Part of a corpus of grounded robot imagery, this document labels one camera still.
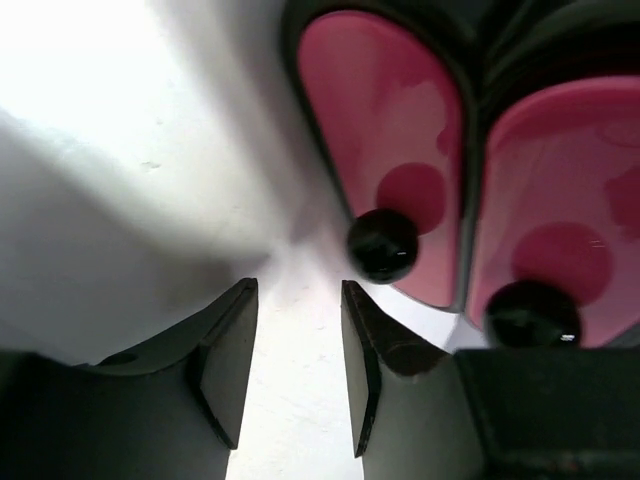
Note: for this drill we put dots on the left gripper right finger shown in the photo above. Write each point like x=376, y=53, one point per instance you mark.
x=418, y=412

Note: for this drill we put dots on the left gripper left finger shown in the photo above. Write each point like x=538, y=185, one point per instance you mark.
x=170, y=407

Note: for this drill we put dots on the black drawer cabinet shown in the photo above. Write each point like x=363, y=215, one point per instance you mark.
x=498, y=52

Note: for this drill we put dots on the pink bottom drawer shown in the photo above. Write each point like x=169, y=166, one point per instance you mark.
x=391, y=117

